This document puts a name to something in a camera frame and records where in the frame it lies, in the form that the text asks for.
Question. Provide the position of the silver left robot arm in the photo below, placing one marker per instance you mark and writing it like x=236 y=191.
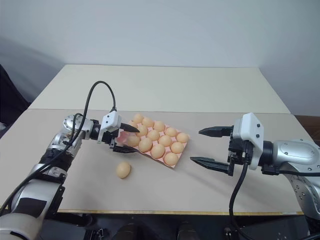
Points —
x=27 y=192

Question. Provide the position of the black fabric object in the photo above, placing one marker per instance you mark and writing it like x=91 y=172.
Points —
x=12 y=100

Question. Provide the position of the pink egg tray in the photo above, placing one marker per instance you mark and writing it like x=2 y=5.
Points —
x=123 y=139

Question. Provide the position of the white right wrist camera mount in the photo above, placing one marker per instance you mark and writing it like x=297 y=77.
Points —
x=252 y=130

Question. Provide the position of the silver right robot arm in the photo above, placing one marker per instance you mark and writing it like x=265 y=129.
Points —
x=295 y=150

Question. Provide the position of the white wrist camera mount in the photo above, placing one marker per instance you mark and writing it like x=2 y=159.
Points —
x=112 y=120
x=252 y=130

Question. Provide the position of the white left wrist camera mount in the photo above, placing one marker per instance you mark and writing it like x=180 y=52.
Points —
x=112 y=120

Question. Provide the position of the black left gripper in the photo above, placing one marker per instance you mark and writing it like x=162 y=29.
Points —
x=109 y=138

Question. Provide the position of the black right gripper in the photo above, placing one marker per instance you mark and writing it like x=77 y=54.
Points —
x=236 y=150

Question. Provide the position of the brown egg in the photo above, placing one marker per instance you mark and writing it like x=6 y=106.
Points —
x=182 y=137
x=148 y=122
x=133 y=140
x=171 y=132
x=158 y=151
x=177 y=147
x=145 y=144
x=159 y=125
x=143 y=130
x=165 y=140
x=138 y=117
x=171 y=158
x=123 y=170
x=133 y=123
x=153 y=135

